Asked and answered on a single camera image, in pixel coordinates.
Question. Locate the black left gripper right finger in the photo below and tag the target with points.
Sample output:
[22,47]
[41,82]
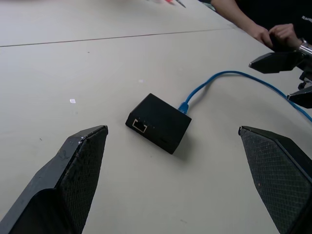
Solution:
[282,180]

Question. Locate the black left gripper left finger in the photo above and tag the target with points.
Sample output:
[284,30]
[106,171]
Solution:
[48,195]

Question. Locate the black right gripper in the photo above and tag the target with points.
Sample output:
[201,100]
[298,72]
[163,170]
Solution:
[307,73]

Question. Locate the black network adapter box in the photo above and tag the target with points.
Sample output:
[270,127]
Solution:
[161,122]

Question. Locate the person's left hand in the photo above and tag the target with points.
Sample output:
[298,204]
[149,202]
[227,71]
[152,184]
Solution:
[285,34]

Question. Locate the person's right hand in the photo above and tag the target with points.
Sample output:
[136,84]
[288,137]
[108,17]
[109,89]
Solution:
[262,36]

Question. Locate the person's black-clothed torso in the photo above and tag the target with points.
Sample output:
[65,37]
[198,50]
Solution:
[280,11]

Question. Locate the small white paper scrap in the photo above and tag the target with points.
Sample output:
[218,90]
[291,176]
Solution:
[72,100]

